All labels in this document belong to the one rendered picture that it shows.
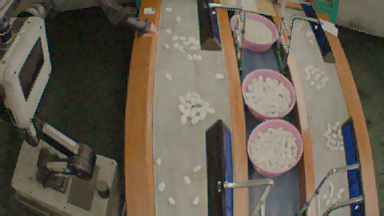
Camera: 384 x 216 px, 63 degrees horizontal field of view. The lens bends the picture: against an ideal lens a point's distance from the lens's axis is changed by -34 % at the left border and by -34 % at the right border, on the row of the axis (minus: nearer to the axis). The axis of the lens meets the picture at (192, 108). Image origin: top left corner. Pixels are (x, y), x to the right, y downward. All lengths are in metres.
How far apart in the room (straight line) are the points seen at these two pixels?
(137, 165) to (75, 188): 0.47
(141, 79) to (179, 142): 0.33
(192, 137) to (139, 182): 0.31
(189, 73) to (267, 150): 0.50
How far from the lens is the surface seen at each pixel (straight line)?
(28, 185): 2.11
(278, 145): 1.83
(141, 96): 1.90
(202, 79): 1.99
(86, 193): 2.00
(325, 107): 2.04
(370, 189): 1.88
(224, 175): 1.30
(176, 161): 1.75
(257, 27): 2.31
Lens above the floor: 2.24
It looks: 52 degrees down
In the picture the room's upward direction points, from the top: 3 degrees clockwise
